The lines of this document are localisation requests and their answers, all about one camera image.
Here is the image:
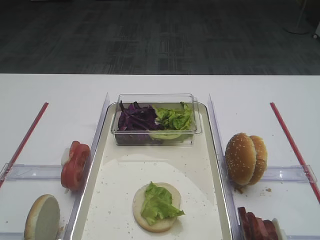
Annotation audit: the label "right clear acrylic long divider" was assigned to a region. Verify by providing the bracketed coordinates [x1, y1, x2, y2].
[207, 95, 244, 240]

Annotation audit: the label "clear acrylic long divider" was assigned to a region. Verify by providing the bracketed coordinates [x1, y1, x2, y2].
[63, 95, 110, 240]
[207, 95, 244, 240]

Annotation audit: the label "white holder behind meat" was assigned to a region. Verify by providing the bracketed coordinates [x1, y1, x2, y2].
[272, 218, 288, 240]

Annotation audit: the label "lower left clear divider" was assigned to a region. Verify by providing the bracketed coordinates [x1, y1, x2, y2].
[0, 232, 24, 240]

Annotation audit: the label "white floor stand base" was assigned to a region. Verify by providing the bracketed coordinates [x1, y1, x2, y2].
[282, 0, 309, 35]

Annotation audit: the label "green lettuce leaf on bun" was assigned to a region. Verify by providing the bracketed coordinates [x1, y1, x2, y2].
[140, 181, 185, 226]

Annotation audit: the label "clear plastic salad container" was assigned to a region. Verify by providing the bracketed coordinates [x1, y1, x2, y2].
[110, 93, 202, 146]

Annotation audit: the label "bun half on left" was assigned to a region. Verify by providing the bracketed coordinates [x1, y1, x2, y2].
[24, 194, 60, 240]

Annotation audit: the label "clear acrylic cross divider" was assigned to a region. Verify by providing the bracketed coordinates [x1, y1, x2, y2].
[260, 165, 318, 183]
[0, 163, 63, 181]

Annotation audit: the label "green lettuce in container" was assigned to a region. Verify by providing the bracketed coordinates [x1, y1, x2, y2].
[153, 102, 193, 131]

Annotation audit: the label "rear sesame bun top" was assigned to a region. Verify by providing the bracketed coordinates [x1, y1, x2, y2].
[249, 135, 268, 186]

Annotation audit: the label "purple shredded cabbage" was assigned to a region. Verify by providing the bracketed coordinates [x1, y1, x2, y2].
[118, 101, 165, 131]

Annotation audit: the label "white holder behind tomatoes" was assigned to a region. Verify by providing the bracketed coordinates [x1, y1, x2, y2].
[61, 147, 70, 166]

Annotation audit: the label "bottom bun on tray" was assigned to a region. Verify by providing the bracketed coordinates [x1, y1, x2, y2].
[132, 182, 185, 233]

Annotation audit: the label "left red tape strip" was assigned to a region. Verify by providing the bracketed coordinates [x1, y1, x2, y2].
[0, 102, 49, 187]

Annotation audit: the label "right red tape strip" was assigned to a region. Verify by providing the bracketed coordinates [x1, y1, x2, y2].
[269, 102, 320, 202]

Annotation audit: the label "dark red meat slices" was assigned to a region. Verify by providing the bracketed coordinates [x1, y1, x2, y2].
[237, 207, 280, 240]

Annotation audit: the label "lower right clear divider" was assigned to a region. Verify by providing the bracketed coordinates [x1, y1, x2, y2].
[286, 235, 320, 240]

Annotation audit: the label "front sesame bun top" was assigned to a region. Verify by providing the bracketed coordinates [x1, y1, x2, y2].
[225, 132, 256, 186]

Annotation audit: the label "left clear acrylic cross divider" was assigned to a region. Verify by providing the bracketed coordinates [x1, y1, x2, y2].
[0, 163, 63, 181]

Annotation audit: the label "red tape strip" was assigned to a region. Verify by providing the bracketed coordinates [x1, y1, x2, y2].
[269, 102, 320, 202]
[0, 102, 49, 187]

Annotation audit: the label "sesame bun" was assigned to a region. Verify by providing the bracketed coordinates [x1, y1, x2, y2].
[225, 132, 256, 186]
[249, 135, 268, 186]

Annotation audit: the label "white serving tray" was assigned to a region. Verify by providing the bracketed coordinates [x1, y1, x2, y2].
[71, 104, 232, 240]

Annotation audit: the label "right clear acrylic cross divider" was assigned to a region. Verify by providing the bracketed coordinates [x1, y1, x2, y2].
[260, 165, 318, 183]

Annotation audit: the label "left clear acrylic long divider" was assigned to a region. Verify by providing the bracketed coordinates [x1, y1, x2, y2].
[63, 95, 110, 240]

